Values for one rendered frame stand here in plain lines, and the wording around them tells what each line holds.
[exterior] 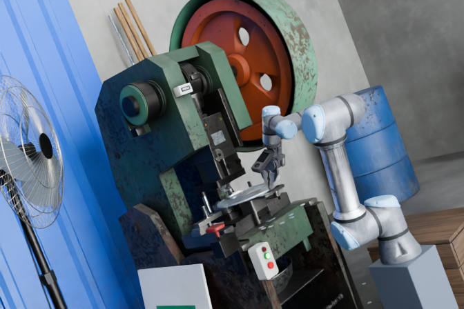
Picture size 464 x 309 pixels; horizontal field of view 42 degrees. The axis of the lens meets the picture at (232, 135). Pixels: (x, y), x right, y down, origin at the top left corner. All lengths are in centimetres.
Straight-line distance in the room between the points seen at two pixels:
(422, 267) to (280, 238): 67
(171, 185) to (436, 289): 124
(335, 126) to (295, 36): 84
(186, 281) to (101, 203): 110
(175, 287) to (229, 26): 127
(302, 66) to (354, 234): 92
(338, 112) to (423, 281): 68
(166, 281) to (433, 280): 122
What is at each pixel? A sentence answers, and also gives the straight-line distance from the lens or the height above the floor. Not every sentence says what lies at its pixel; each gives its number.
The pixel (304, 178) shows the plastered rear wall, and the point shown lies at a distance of 497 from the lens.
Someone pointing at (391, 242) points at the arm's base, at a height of 53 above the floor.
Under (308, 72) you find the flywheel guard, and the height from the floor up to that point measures 119.
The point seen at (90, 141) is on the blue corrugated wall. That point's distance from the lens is 372.
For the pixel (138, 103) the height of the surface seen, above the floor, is 133.
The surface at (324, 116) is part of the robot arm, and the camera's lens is 197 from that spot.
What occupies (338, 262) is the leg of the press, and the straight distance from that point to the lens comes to 282.
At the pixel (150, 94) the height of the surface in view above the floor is 134.
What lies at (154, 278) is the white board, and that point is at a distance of 295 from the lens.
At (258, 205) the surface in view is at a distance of 265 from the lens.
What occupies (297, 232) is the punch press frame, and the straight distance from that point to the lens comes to 272.
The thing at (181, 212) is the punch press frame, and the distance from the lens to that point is 281.
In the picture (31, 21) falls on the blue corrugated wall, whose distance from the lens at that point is 378.
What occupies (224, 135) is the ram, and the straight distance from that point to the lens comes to 271.
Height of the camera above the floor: 120
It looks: 3 degrees down
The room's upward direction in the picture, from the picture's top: 21 degrees counter-clockwise
